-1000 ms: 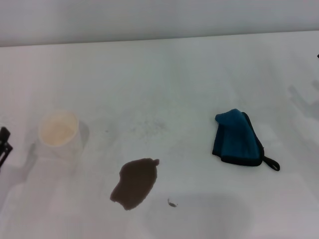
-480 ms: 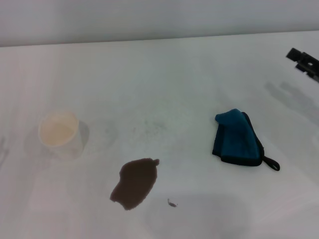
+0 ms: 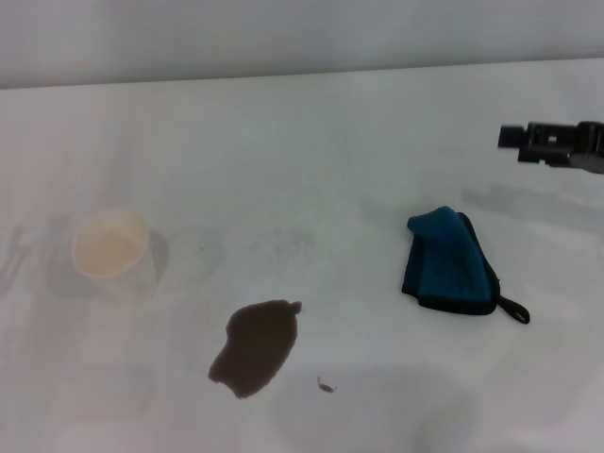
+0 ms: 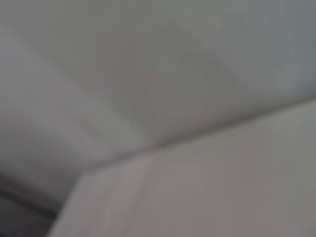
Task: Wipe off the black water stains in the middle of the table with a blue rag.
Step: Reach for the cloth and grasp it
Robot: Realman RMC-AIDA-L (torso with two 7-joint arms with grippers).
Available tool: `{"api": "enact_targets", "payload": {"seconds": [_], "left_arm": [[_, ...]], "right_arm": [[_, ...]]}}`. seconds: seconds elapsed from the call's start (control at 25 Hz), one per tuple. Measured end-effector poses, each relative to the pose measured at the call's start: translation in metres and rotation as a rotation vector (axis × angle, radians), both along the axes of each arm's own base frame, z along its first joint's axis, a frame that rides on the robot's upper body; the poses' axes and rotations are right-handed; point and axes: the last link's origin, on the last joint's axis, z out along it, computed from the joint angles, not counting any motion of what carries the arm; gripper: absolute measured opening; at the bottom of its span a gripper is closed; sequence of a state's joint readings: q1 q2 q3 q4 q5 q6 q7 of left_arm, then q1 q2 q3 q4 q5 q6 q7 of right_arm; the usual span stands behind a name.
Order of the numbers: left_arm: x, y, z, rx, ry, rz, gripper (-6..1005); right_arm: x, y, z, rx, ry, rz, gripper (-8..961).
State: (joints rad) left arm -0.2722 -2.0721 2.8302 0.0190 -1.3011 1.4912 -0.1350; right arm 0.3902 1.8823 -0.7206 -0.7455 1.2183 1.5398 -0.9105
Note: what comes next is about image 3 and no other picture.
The white paper cup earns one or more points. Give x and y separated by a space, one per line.
111 250

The blue rag with black trim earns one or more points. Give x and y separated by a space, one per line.
446 264

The large dark liquid stain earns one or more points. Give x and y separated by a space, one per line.
257 347

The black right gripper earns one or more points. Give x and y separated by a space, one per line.
590 148

